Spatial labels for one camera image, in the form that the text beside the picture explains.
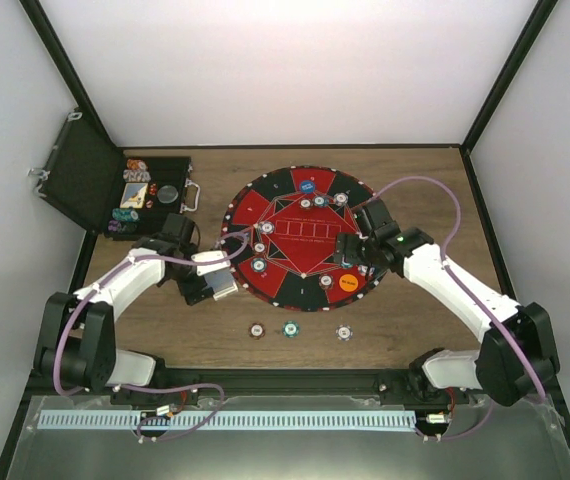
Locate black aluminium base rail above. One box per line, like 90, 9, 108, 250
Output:
24, 367, 561, 407

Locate blue green chips seat two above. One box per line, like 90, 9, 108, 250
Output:
250, 257, 268, 273

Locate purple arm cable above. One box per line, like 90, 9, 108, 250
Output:
52, 228, 254, 444
364, 175, 549, 442

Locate blue green chip stack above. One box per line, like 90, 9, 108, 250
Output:
282, 321, 300, 338

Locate orange black chip stack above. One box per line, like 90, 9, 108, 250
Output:
249, 323, 265, 339

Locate blue small blind button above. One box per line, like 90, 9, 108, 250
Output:
298, 179, 316, 194

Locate light blue slotted cable duct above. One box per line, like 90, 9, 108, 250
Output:
36, 410, 416, 432

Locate purple white chip stack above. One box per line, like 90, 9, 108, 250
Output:
335, 325, 353, 341

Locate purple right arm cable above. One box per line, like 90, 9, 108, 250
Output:
364, 175, 549, 442

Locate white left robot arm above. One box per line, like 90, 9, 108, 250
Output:
33, 214, 248, 404

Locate purple white chips seat four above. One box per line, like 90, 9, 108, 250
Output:
258, 221, 275, 235

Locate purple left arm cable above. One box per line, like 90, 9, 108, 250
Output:
52, 228, 254, 444

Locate card pack inside case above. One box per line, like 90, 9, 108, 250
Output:
119, 182, 148, 209

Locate blue green chips top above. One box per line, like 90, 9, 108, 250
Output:
313, 196, 327, 208

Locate green chips inside case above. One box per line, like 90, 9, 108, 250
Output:
107, 208, 140, 236

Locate orange big blind button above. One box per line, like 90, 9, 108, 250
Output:
338, 274, 360, 293

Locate round dealer button in case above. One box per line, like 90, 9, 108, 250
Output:
157, 185, 179, 204

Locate round red black poker mat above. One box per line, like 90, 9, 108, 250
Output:
221, 166, 385, 312

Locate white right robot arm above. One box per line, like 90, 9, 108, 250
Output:
334, 199, 560, 406

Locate black poker chip case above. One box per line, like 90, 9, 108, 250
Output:
29, 109, 197, 240

